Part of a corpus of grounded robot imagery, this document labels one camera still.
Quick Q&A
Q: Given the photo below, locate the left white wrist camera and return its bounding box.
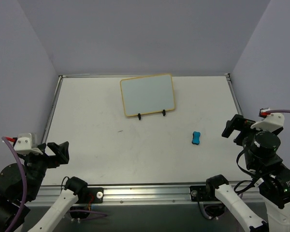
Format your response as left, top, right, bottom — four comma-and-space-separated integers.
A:
14, 133, 43, 156

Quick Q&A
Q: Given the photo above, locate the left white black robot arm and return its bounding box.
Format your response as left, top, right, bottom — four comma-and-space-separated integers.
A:
0, 137, 88, 232

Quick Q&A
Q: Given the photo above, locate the blue bone shaped eraser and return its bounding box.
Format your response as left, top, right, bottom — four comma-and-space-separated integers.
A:
191, 131, 201, 145

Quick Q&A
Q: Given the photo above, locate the yellow framed small whiteboard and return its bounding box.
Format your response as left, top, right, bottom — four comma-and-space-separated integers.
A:
120, 73, 176, 118

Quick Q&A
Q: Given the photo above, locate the black wire whiteboard stand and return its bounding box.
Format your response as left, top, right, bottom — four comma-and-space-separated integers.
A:
137, 109, 166, 120

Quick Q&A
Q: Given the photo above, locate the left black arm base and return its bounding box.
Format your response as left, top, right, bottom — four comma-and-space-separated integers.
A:
79, 187, 104, 204

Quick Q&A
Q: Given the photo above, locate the aluminium front rail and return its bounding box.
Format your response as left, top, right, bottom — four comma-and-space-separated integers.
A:
29, 184, 263, 207

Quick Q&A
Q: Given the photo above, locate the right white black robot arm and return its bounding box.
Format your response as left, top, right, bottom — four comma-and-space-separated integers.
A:
205, 111, 290, 232

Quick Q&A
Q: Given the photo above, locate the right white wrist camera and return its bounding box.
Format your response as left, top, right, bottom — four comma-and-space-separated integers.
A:
250, 108, 285, 132

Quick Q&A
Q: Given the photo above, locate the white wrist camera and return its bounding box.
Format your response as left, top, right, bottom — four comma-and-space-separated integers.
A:
14, 133, 43, 156
250, 108, 285, 132

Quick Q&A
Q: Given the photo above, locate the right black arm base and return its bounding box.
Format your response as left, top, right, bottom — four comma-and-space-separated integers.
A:
189, 185, 215, 202

